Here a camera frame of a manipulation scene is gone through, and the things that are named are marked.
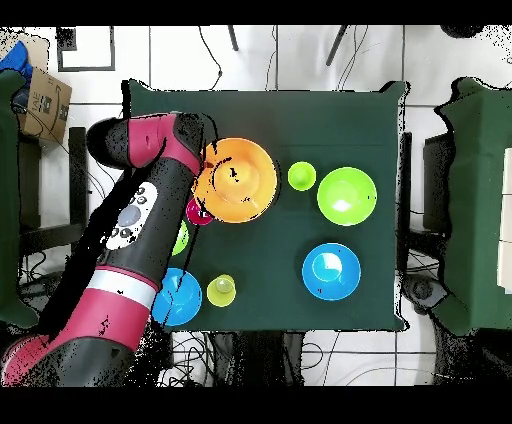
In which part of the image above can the large orange bowl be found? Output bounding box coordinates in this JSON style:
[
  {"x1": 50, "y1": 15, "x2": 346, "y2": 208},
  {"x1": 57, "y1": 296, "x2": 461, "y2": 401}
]
[{"x1": 192, "y1": 137, "x2": 279, "y2": 225}]

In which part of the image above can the green cup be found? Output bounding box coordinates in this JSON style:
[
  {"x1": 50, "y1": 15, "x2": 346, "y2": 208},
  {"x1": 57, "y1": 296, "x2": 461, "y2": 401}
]
[{"x1": 286, "y1": 160, "x2": 318, "y2": 192}]

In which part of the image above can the red cup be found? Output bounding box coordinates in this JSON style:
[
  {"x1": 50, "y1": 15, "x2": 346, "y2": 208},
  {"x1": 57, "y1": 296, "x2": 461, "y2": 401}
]
[{"x1": 185, "y1": 196, "x2": 216, "y2": 228}]

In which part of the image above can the small green bowl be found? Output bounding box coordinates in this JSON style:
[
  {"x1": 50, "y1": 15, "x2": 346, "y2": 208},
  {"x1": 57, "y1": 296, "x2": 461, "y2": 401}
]
[{"x1": 170, "y1": 219, "x2": 191, "y2": 257}]

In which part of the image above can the pale translucent yellow cup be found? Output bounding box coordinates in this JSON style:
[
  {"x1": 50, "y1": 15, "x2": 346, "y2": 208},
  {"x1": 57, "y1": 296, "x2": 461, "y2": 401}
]
[{"x1": 206, "y1": 273, "x2": 238, "y2": 308}]

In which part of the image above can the large green bowl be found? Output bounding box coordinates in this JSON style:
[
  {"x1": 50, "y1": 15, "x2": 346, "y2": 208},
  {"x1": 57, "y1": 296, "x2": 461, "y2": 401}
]
[{"x1": 316, "y1": 166, "x2": 379, "y2": 228}]

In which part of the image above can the dark green table cloth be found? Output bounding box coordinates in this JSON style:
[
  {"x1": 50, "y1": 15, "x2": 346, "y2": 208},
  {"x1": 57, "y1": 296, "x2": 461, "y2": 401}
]
[{"x1": 121, "y1": 78, "x2": 409, "y2": 333}]

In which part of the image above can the large blue bowl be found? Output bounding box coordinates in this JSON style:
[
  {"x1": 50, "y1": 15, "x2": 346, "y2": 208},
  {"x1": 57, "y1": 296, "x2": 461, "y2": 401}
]
[
  {"x1": 301, "y1": 242, "x2": 363, "y2": 302},
  {"x1": 150, "y1": 266, "x2": 204, "y2": 328}
]

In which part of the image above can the black stand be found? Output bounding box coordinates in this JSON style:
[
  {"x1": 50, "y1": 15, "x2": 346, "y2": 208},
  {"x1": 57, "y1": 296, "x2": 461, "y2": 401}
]
[{"x1": 207, "y1": 330, "x2": 306, "y2": 387}]

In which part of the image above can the black chair base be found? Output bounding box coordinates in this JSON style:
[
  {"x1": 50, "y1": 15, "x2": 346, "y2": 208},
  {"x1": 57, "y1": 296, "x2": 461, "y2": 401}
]
[{"x1": 401, "y1": 275, "x2": 449, "y2": 317}]

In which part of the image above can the green cloth covered table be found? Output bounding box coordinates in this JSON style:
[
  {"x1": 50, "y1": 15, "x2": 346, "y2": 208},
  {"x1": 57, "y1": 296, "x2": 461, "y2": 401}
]
[
  {"x1": 0, "y1": 69, "x2": 39, "y2": 329},
  {"x1": 433, "y1": 76, "x2": 512, "y2": 337}
]

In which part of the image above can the printed cardboard box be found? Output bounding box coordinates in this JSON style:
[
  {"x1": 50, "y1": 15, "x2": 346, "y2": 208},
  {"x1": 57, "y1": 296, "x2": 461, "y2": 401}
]
[{"x1": 17, "y1": 65, "x2": 74, "y2": 144}]

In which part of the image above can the white box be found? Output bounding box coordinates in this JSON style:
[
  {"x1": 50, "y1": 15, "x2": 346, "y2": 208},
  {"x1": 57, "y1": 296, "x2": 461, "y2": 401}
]
[{"x1": 496, "y1": 146, "x2": 512, "y2": 295}]

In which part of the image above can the blue bag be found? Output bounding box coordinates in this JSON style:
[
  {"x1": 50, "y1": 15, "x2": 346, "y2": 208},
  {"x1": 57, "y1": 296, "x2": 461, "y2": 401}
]
[{"x1": 0, "y1": 39, "x2": 34, "y2": 81}]

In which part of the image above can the black floor cable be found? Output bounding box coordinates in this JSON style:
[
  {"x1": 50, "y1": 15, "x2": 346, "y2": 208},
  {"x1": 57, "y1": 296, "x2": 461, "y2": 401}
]
[{"x1": 197, "y1": 25, "x2": 224, "y2": 91}]

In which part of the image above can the black chair frame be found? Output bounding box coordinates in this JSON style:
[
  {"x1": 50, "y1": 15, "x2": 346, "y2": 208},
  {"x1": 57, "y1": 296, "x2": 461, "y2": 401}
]
[{"x1": 17, "y1": 126, "x2": 90, "y2": 269}]

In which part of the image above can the black square floor frame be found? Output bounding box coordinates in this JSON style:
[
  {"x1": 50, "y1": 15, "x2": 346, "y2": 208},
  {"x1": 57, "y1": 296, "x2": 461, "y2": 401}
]
[{"x1": 55, "y1": 25, "x2": 117, "y2": 73}]

